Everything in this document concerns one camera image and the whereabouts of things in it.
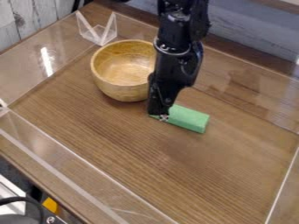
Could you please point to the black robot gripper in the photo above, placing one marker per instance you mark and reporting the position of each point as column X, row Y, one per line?
column 175, row 73

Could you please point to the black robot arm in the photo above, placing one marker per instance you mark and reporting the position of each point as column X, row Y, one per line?
column 185, row 26

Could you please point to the green rectangular block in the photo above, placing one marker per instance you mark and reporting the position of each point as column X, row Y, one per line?
column 186, row 118

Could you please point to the brown wooden bowl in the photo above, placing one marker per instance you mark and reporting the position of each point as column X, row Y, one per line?
column 121, row 66

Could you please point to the yellow and black device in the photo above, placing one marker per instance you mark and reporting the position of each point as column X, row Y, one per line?
column 52, row 206

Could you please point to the clear acrylic corner bracket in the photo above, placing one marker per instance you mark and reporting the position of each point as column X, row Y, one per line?
column 99, row 34

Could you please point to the clear acrylic tray wall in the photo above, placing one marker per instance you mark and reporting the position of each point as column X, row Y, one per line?
column 76, row 153

